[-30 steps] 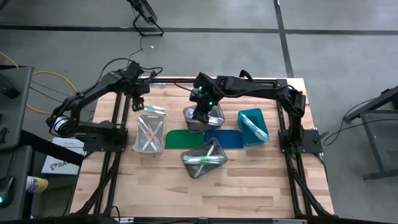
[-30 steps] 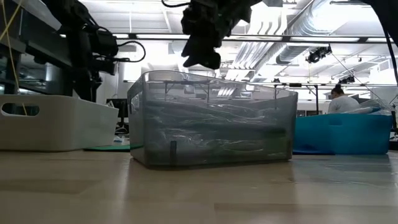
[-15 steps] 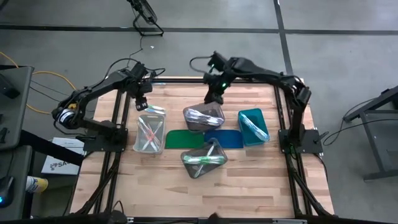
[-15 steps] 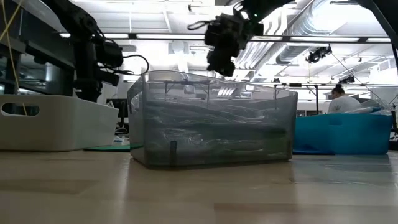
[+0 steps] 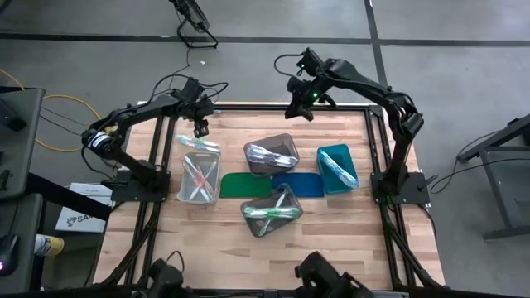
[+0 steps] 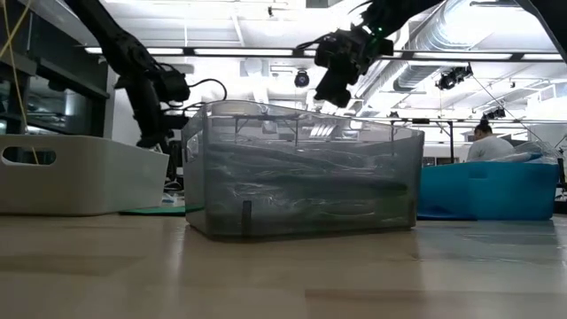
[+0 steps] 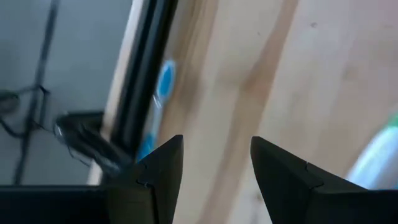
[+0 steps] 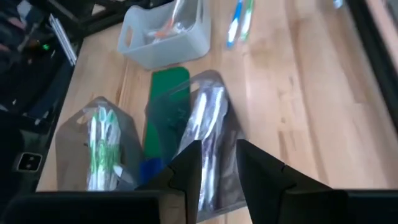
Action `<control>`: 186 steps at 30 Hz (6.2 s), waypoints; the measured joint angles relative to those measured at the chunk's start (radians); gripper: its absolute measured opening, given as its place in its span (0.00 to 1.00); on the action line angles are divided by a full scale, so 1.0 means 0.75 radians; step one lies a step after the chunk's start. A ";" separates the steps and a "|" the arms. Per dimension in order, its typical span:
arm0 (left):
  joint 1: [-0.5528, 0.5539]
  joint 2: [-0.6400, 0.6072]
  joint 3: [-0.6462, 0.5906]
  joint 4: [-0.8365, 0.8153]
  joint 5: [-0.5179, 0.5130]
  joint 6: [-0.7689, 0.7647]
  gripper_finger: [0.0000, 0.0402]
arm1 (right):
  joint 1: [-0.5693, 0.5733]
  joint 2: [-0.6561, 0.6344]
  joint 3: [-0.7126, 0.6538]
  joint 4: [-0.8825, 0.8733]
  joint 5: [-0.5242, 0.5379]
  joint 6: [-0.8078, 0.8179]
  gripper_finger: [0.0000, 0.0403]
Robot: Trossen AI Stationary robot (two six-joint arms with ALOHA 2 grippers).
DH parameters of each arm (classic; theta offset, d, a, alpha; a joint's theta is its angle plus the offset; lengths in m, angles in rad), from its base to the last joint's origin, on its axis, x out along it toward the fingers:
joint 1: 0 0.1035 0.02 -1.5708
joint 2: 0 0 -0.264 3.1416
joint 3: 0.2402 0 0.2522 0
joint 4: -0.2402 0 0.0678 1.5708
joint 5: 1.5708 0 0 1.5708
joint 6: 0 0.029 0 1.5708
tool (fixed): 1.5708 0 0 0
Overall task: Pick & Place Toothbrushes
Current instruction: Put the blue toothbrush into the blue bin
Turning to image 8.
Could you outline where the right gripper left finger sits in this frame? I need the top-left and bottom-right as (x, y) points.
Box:
(137, 139), (203, 224)

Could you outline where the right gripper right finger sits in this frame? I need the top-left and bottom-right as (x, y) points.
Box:
(235, 138), (333, 224)

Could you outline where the orange toothbrush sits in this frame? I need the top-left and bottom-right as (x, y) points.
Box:
(145, 15), (189, 43)
(167, 0), (200, 32)

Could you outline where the transparent grey plastic bin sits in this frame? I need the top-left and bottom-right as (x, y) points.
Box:
(55, 96), (146, 191)
(144, 70), (249, 222)

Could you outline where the white plastic bin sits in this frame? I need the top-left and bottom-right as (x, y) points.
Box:
(117, 0), (212, 70)

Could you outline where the silver aluminium extrusion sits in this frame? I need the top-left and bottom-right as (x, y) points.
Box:
(48, 14), (78, 67)

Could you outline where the small grey camera box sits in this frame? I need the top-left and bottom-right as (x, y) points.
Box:
(12, 151), (44, 174)

